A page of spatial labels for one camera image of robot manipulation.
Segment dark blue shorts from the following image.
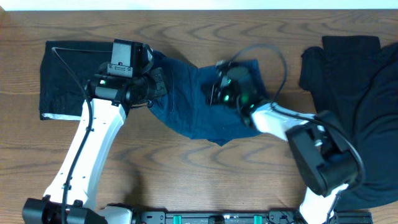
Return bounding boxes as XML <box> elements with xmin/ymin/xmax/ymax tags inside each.
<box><xmin>149</xmin><ymin>51</ymin><xmax>260</xmax><ymax>146</ymax></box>

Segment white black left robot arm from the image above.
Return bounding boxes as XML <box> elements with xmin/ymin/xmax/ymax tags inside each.
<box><xmin>22</xmin><ymin>68</ymin><xmax>167</xmax><ymax>223</ymax></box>

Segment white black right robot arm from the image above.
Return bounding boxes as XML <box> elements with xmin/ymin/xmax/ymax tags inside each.
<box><xmin>203</xmin><ymin>60</ymin><xmax>364</xmax><ymax>223</ymax></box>

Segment folded black garment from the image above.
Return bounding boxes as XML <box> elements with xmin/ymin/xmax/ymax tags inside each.
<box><xmin>39</xmin><ymin>40</ymin><xmax>113</xmax><ymax>121</ymax></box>

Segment black garment pile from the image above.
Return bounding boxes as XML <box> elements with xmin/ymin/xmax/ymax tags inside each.
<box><xmin>299</xmin><ymin>35</ymin><xmax>397</xmax><ymax>211</ymax></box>

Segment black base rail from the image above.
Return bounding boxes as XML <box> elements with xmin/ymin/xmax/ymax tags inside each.
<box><xmin>102</xmin><ymin>205</ymin><xmax>374</xmax><ymax>224</ymax></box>

